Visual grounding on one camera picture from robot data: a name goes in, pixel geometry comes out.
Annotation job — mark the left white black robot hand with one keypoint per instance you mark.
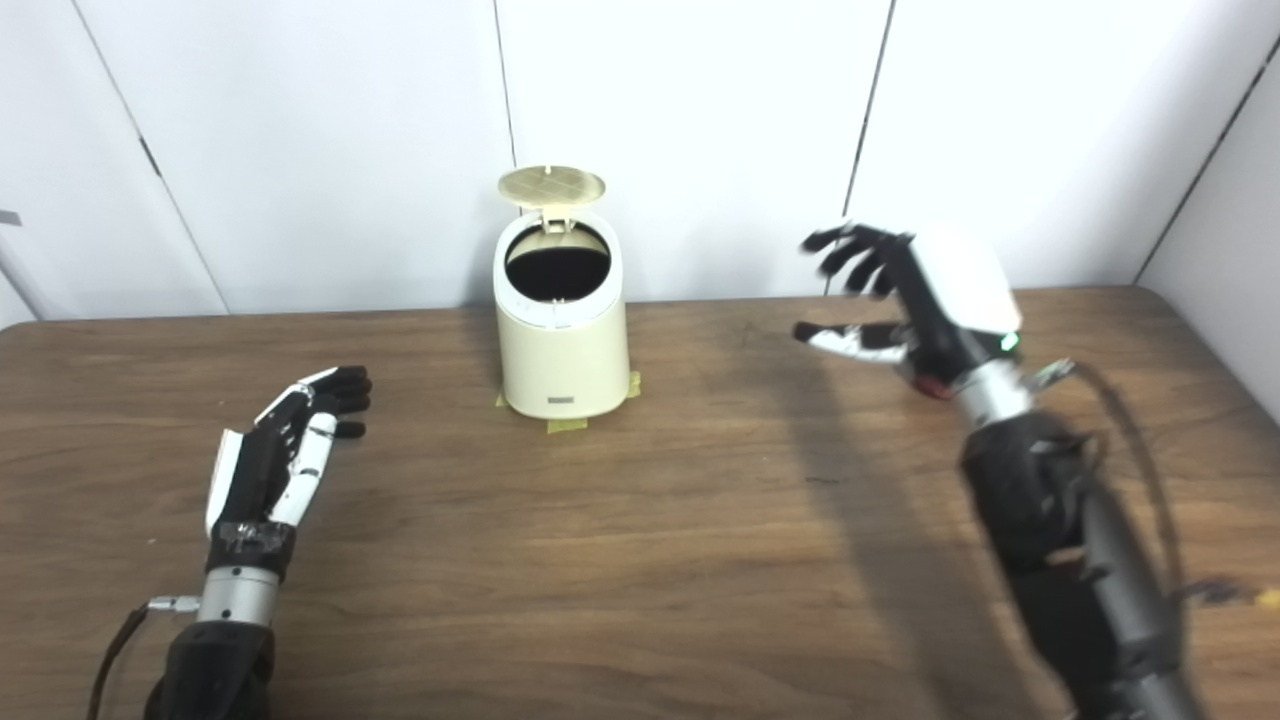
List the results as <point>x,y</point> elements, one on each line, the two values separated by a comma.
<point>250,480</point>

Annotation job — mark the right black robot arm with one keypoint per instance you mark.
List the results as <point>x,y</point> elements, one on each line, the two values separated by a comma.
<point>1050,540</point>

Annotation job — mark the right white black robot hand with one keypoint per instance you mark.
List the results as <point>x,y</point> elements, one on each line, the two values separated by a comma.
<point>960,290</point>

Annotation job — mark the cream round bin lid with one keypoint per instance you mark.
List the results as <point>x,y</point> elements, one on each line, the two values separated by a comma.
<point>552,185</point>

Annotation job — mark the red apple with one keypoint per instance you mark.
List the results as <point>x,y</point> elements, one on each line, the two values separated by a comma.
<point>935,388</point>

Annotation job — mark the cream-colored round bin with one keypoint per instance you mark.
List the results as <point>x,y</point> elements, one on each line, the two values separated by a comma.
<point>560,360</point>

